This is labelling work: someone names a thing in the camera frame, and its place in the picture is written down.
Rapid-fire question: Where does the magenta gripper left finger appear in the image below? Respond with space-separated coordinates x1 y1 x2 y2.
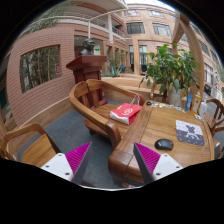
42 142 92 185

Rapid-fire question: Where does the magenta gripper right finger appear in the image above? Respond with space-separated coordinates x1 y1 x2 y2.
133 143 182 184

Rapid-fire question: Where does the black computer mouse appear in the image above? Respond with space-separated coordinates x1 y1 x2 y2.
154 139 174 150

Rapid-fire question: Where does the patterned mouse pad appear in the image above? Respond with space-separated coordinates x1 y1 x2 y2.
176 120 205 146

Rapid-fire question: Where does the small wooden chair left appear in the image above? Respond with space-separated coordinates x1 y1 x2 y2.
0 122 63 168

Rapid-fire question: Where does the red and white bag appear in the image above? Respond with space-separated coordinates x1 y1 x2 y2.
110 95 142 125

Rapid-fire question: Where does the large wooden armchair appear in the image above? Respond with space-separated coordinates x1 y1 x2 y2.
69 79 144 148

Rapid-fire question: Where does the blue bottle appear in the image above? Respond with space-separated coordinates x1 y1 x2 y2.
185 94 193 112

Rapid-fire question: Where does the yellow bottle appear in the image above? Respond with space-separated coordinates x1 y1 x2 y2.
192 95 201 114

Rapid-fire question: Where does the wooden chair right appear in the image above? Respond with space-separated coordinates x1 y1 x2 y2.
204 98 224 136

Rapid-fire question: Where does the green potted plant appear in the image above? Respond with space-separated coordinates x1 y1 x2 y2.
140 44 200 106

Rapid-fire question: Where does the dark bust statue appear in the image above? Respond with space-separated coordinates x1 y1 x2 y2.
79 38 94 56

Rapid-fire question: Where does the dark red wooden pedestal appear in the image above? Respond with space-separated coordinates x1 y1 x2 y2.
66 55 107 108

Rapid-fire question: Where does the wooden pergola post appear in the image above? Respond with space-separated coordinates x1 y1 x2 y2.
172 11 205 96

